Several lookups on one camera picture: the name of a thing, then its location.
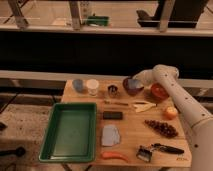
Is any purple bowl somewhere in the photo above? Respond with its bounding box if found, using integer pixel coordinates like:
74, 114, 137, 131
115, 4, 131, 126
123, 77, 144, 96

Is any black object on floor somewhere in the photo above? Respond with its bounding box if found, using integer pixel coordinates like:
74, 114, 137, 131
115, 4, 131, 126
0, 147, 26, 157

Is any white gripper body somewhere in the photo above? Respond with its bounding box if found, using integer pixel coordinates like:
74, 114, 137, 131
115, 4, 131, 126
133, 69, 154, 86

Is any green plastic tray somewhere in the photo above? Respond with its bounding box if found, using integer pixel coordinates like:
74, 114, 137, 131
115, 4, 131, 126
39, 102, 97, 163

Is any bunch of dark grapes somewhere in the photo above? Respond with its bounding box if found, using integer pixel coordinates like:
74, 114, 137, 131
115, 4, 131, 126
145, 120, 178, 138

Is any red bowl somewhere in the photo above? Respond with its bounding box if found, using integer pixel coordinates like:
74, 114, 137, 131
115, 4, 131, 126
151, 83, 169, 101

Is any green object on shelf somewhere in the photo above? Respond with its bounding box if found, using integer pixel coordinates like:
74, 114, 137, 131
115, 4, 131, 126
86, 15, 109, 26

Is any black handled peeler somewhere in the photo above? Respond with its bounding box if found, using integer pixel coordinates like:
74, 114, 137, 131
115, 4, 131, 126
136, 143, 184, 162

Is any black rectangular block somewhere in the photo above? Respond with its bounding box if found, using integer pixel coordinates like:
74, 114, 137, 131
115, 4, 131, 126
103, 111, 123, 120

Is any apple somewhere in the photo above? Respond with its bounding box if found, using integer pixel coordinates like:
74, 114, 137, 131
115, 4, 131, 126
164, 106, 178, 120

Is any wooden stick utensil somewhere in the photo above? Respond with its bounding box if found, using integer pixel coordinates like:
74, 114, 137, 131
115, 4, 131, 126
104, 100, 129, 106

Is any white cup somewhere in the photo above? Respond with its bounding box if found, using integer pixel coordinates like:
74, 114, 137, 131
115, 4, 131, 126
86, 79, 99, 96

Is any orange carrot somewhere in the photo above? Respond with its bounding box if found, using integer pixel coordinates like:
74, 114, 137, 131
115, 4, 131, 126
101, 151, 129, 162

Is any small metal cup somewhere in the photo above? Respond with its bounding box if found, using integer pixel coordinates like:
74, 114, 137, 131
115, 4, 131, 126
108, 85, 118, 98

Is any blue cloth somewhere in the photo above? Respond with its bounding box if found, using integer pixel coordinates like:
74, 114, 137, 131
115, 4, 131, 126
101, 124, 120, 147

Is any blue sponge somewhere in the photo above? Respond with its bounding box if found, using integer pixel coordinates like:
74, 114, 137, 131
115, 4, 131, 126
128, 79, 143, 91

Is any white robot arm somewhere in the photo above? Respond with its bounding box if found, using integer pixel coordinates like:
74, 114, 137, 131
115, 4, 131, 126
133, 64, 213, 171

